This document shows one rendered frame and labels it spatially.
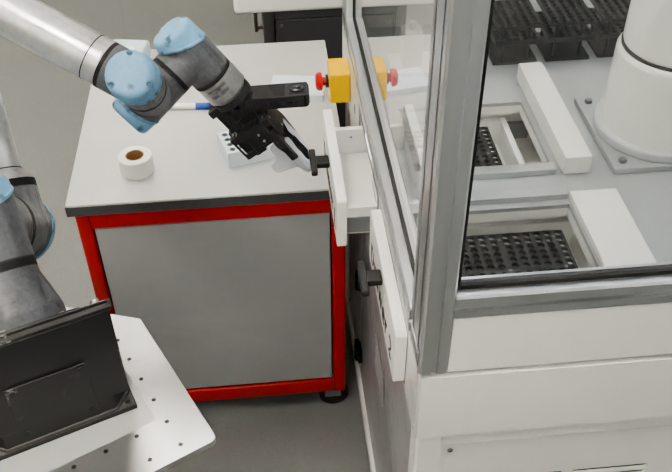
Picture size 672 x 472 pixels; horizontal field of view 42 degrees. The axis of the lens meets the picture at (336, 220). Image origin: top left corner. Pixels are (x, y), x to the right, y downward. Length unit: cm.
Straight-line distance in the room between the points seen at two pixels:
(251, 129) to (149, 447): 56
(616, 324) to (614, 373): 10
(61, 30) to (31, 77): 247
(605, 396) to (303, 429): 114
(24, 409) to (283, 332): 88
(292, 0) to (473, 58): 148
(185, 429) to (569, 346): 59
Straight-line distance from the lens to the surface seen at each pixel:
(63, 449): 143
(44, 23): 138
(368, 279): 139
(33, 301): 132
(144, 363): 150
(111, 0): 436
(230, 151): 186
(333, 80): 188
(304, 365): 221
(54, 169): 328
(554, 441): 143
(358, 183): 169
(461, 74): 92
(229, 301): 203
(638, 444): 150
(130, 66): 132
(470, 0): 88
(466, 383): 125
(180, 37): 145
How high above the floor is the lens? 188
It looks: 41 degrees down
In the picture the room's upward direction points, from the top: 1 degrees counter-clockwise
